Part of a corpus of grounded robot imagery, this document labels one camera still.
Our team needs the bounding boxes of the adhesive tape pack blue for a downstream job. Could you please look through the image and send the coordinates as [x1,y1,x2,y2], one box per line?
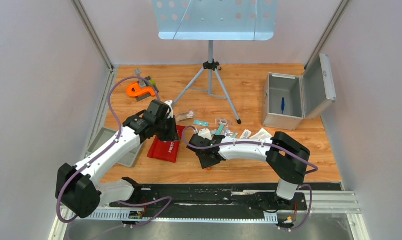
[210,124,238,138]

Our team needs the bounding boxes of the red first aid pouch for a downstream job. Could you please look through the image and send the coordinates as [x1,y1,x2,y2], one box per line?
[147,136,181,163]

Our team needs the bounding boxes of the tape roll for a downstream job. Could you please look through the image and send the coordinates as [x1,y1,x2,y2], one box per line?
[215,117,232,128]

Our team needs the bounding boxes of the grey plastic tray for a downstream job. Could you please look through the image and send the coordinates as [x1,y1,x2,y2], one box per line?
[85,127,144,169]

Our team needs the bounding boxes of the blue plastic tweezers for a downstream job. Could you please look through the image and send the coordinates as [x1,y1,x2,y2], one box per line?
[281,97,286,115]

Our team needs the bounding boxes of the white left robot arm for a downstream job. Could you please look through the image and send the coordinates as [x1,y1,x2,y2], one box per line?
[55,99,180,219]

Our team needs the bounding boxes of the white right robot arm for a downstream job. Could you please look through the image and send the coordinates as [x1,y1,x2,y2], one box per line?
[187,131,318,209]

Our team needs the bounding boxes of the cotton swabs bag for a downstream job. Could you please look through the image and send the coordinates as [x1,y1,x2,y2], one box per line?
[176,110,197,122]

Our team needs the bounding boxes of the orange grey toy fixture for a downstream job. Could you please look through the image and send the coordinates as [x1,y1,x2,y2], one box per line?
[125,76,159,102]

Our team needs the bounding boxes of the blue Basewing sachet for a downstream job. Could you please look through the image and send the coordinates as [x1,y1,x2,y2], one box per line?
[193,119,210,127]

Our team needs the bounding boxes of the small white blue box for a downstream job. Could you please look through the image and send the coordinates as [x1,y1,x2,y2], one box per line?
[239,129,252,139]

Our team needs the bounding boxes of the white pads zip bag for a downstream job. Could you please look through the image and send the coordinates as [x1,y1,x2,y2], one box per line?
[249,128,273,140]

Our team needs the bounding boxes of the grey metal case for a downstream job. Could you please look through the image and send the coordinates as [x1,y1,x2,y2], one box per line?
[262,53,337,131]

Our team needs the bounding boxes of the blue music stand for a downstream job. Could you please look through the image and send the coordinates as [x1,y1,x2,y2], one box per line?
[151,0,278,124]

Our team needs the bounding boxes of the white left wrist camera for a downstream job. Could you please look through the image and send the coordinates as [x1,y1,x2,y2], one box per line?
[164,100,174,119]

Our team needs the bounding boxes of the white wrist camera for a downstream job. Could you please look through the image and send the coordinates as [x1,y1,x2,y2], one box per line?
[197,128,213,141]
[164,100,174,119]

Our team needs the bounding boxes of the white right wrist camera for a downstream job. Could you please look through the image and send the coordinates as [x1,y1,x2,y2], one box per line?
[197,128,213,141]

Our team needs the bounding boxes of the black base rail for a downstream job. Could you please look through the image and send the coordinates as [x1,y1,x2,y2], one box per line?
[108,181,344,221]

